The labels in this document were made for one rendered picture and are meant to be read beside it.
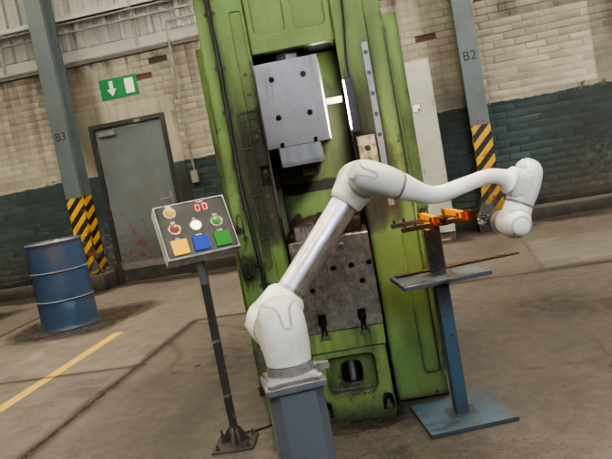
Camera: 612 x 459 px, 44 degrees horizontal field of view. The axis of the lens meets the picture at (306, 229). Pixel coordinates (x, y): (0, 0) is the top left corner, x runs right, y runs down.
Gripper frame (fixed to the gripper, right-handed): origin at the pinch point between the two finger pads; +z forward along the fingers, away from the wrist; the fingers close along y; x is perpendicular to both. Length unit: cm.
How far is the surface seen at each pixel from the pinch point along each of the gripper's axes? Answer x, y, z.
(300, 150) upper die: 40, -61, 60
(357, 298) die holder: -33, -48, 51
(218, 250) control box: 2, -108, 49
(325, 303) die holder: -33, -63, 54
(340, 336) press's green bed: -50, -59, 54
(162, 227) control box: 17, -131, 51
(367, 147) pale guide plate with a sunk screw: 36, -28, 67
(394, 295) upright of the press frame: -39, -27, 68
